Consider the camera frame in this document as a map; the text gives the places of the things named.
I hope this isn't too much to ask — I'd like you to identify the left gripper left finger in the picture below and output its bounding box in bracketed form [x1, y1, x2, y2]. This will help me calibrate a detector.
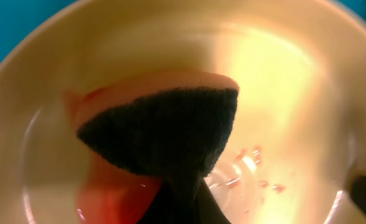
[137, 183, 173, 224]

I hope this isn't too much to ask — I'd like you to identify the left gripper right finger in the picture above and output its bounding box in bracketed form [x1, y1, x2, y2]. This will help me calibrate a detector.
[196, 179, 231, 224]

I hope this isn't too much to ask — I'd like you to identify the green orange scrub sponge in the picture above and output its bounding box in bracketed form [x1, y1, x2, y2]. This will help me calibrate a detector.
[63, 71, 239, 223]

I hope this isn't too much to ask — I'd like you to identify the yellow green plate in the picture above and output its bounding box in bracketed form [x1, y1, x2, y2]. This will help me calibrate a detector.
[0, 0, 366, 223]

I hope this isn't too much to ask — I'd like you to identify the teal plastic serving tray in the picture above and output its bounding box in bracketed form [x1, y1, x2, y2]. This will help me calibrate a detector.
[0, 0, 75, 63]

